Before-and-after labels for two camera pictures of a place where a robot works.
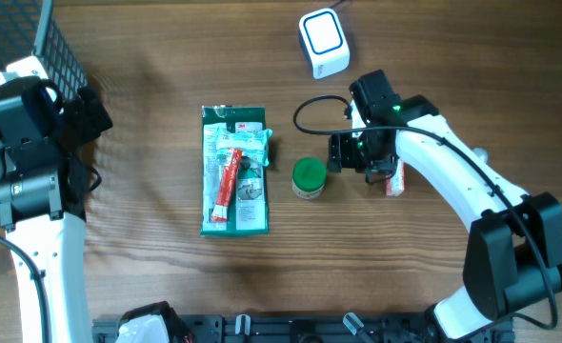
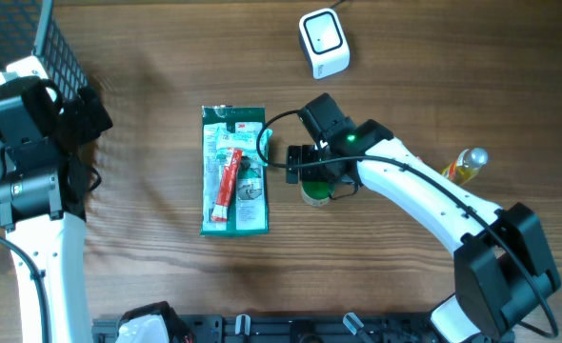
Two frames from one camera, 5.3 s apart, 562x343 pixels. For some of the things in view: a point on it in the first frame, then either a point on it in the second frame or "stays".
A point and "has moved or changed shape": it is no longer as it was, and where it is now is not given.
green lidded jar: (309, 177) has moved or changed shape
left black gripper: (90, 129) stays
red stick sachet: (230, 170) stays
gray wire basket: (11, 31) stays
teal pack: (253, 143) stays
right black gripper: (340, 155) → (306, 152)
